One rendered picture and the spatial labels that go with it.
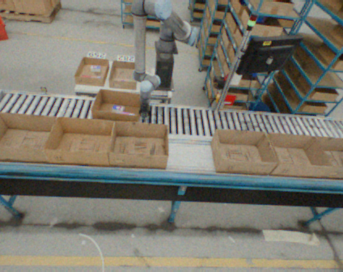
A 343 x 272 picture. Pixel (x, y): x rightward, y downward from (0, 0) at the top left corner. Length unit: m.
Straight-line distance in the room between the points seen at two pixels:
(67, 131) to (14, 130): 0.37
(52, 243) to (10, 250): 0.33
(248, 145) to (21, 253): 2.14
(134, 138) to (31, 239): 1.34
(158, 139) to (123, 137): 0.27
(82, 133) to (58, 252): 1.10
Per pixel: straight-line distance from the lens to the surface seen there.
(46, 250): 2.37
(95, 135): 1.74
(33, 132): 1.89
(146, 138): 1.70
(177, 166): 1.57
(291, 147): 2.08
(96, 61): 2.71
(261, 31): 2.49
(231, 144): 1.83
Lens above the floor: 2.18
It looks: 49 degrees down
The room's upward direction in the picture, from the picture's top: 11 degrees clockwise
